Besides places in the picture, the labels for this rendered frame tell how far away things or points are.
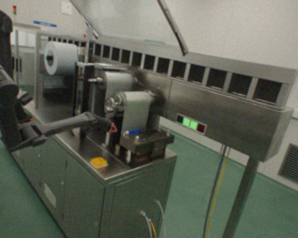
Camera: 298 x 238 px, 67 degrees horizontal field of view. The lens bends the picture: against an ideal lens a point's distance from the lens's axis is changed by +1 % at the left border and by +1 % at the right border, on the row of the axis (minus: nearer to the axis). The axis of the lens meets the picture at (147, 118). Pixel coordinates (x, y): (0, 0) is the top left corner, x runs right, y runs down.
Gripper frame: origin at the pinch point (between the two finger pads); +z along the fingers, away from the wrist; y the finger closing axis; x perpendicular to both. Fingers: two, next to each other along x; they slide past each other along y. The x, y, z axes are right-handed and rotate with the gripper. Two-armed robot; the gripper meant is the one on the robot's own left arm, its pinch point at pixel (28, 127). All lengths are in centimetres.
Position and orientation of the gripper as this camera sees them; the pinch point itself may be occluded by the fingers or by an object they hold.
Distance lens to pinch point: 158.5
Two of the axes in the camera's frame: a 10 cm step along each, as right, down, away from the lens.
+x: -4.9, 6.3, -6.0
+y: -8.7, -2.8, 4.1
